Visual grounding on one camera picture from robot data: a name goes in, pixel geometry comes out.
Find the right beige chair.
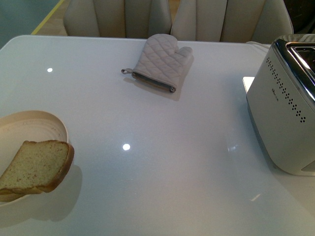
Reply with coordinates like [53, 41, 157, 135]
[171, 0, 294, 44]

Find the beige round plate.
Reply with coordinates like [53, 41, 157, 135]
[0, 110, 70, 203]

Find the white chrome toaster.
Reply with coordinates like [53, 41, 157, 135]
[247, 34, 315, 176]

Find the bread slice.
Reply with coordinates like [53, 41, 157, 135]
[0, 140, 74, 196]

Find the beige chair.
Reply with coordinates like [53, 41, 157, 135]
[171, 0, 294, 44]
[63, 0, 172, 38]

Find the grey quilted oven mitt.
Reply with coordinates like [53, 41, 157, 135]
[121, 34, 193, 93]

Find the left beige chair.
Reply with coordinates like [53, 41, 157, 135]
[63, 0, 172, 38]

